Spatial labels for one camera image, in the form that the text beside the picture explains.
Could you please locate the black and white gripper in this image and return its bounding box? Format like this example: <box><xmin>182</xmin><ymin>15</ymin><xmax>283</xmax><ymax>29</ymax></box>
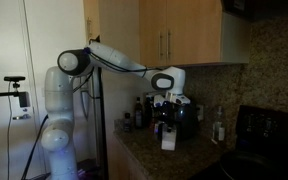
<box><xmin>153</xmin><ymin>92</ymin><xmax>192</xmax><ymax>135</ymax></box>

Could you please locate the white salt cellar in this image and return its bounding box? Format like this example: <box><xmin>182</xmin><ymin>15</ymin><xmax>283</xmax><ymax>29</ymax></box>
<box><xmin>161</xmin><ymin>127</ymin><xmax>178</xmax><ymax>152</ymax></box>

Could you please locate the black coffee maker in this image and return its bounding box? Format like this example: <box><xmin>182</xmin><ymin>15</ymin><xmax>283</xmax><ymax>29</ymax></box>
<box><xmin>171</xmin><ymin>103</ymin><xmax>199</xmax><ymax>142</ymax></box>

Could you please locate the dark glass bottle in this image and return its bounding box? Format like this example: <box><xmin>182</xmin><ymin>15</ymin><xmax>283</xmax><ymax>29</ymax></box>
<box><xmin>134</xmin><ymin>96</ymin><xmax>144</xmax><ymax>130</ymax></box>

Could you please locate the small dark spice jar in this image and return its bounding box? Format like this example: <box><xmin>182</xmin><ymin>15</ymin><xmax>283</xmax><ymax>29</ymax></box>
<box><xmin>123</xmin><ymin>112</ymin><xmax>132</xmax><ymax>133</ymax></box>

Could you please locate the clear glass bottle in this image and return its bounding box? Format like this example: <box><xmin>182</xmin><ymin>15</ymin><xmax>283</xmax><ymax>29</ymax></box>
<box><xmin>213</xmin><ymin>105</ymin><xmax>226</xmax><ymax>142</ymax></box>

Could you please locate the black vertical pole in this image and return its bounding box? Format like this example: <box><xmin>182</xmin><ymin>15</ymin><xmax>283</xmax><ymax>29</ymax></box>
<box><xmin>97</xmin><ymin>66</ymin><xmax>109</xmax><ymax>180</ymax></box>

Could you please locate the black pan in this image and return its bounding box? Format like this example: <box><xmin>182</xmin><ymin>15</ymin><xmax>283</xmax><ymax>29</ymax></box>
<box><xmin>219</xmin><ymin>151</ymin><xmax>287</xmax><ymax>180</ymax></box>

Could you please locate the black stove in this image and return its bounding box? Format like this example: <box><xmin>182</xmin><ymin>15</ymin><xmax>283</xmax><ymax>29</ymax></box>
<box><xmin>197</xmin><ymin>104</ymin><xmax>288</xmax><ymax>180</ymax></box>

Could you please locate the white wall outlet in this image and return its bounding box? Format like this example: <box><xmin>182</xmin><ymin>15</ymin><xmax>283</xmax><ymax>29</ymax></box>
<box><xmin>196</xmin><ymin>104</ymin><xmax>205</xmax><ymax>122</ymax></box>

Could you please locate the metal cabinet handle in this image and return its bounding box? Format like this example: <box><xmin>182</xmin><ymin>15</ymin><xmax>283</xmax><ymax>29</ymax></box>
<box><xmin>158</xmin><ymin>30</ymin><xmax>164</xmax><ymax>61</ymax></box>
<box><xmin>166</xmin><ymin>30</ymin><xmax>172</xmax><ymax>61</ymax></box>

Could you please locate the wooden wall cabinet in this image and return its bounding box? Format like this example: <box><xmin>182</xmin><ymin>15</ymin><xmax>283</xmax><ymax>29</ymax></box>
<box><xmin>83</xmin><ymin>0</ymin><xmax>251</xmax><ymax>68</ymax></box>

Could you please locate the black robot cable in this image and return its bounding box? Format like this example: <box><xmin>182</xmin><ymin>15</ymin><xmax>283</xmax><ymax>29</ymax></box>
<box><xmin>20</xmin><ymin>114</ymin><xmax>50</xmax><ymax>180</ymax></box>

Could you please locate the metal door handle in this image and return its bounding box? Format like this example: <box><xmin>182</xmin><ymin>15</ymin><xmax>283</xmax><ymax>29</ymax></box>
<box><xmin>12</xmin><ymin>113</ymin><xmax>32</xmax><ymax>121</ymax></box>

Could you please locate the black camera on stand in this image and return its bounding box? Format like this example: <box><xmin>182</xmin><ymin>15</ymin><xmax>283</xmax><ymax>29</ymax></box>
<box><xmin>0</xmin><ymin>75</ymin><xmax>31</xmax><ymax>108</ymax></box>

